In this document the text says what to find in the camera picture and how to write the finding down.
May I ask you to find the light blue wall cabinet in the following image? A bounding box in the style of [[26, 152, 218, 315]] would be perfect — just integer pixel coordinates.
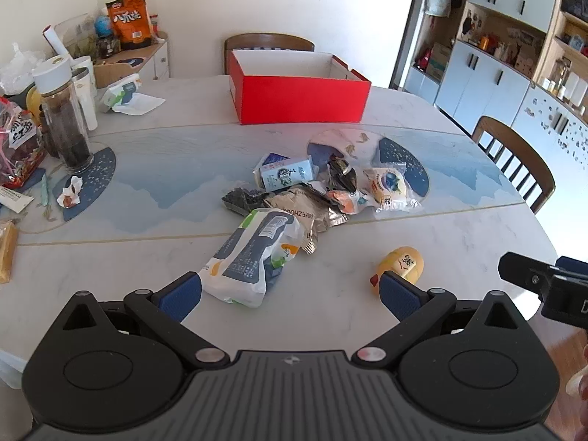
[[390, 0, 588, 180]]

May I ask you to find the dark glass jar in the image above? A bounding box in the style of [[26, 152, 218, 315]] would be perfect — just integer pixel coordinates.
[[96, 36, 121, 58]]

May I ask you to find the small white sachet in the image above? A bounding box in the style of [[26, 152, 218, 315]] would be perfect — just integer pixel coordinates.
[[0, 186, 36, 214]]

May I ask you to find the white tall cup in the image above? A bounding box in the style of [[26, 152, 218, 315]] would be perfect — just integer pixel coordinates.
[[70, 55, 99, 132]]

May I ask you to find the white blue snack bag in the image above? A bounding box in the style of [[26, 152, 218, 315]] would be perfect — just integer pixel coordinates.
[[201, 208, 302, 308]]

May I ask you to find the light blue milk carton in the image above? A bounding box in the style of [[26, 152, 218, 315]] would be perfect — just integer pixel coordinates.
[[254, 153, 318, 192]]

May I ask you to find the crumpled tissue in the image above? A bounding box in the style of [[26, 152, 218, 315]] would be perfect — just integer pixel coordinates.
[[56, 177, 84, 209]]

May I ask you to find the white paper roll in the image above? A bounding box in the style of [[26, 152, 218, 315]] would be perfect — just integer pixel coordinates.
[[41, 25, 70, 58]]

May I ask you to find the white plastic bag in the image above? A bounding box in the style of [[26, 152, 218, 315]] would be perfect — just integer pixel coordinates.
[[0, 42, 47, 95]]

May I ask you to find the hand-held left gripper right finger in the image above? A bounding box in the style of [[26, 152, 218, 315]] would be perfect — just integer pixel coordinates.
[[351, 270, 529, 371]]

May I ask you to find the glass fish tank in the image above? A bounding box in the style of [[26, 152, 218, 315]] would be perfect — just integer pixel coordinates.
[[54, 11, 100, 57]]

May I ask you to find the shiny black snack packet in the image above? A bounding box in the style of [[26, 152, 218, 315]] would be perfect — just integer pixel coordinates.
[[327, 156, 359, 194]]

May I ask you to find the small orange snack packet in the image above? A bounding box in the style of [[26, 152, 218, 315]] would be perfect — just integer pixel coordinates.
[[327, 189, 373, 215]]

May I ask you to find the clear wrapped round pastry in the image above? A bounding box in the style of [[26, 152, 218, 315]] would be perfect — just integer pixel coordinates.
[[363, 165, 422, 212]]

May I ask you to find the brown wooden chair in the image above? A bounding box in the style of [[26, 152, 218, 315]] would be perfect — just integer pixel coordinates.
[[472, 116, 556, 215], [223, 33, 316, 75]]

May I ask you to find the orange snack bag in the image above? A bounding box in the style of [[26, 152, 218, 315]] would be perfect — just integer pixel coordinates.
[[105, 0, 153, 50]]

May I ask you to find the wet wipes pack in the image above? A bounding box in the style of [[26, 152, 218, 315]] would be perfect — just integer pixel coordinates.
[[97, 73, 143, 114]]

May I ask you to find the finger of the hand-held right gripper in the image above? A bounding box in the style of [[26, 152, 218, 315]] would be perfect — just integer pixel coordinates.
[[498, 251, 559, 295], [555, 256, 588, 277]]

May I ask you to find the black gold patterned snack packet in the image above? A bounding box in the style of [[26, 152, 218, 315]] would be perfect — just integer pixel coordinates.
[[221, 187, 272, 217]]

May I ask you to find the yellow bread packet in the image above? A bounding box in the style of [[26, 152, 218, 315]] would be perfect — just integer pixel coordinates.
[[0, 220, 19, 284]]

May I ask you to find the clear bottle with white lid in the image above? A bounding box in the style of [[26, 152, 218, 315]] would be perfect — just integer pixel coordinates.
[[32, 55, 95, 175]]

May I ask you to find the red cardboard box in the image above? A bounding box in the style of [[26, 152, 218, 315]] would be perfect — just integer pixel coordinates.
[[229, 48, 372, 125]]

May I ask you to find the dark blue speckled placemat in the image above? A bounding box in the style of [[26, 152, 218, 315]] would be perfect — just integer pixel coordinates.
[[53, 147, 117, 222]]

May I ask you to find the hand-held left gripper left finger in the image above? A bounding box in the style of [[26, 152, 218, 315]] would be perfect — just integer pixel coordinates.
[[60, 271, 231, 371]]

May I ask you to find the red snack bag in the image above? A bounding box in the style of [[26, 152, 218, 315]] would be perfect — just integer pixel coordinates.
[[0, 96, 47, 189]]

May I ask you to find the brown foil snack packet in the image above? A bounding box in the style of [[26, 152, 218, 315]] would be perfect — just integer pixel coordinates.
[[264, 184, 350, 255]]

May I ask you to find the yellow round snack packet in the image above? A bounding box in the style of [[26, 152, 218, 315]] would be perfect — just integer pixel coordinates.
[[370, 247, 426, 295]]

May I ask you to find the white wipes packet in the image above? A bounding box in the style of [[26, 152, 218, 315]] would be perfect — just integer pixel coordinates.
[[112, 93, 167, 117]]

